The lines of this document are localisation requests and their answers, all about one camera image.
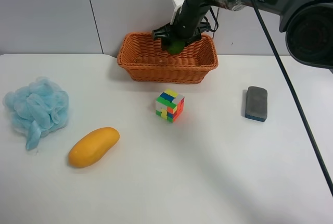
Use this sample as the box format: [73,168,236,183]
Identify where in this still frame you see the yellow mango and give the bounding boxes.
[68,127,120,168]

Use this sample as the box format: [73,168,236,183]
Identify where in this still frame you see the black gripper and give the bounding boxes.
[151,0,211,52]

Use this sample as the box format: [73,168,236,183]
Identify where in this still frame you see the grey blue whiteboard eraser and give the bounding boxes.
[245,86,268,122]

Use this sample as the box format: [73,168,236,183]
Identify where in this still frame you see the green lemon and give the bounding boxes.
[166,41,186,55]

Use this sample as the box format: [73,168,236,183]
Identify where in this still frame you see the orange woven plastic basket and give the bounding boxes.
[117,32,218,84]

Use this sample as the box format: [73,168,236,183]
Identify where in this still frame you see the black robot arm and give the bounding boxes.
[152,0,332,69]

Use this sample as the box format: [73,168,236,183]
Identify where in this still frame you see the black cable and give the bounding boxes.
[245,0,333,196]

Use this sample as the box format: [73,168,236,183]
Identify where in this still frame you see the colourful puzzle cube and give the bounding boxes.
[155,89,185,122]

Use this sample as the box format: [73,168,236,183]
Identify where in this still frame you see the light blue bath loofah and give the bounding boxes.
[3,78,69,151]

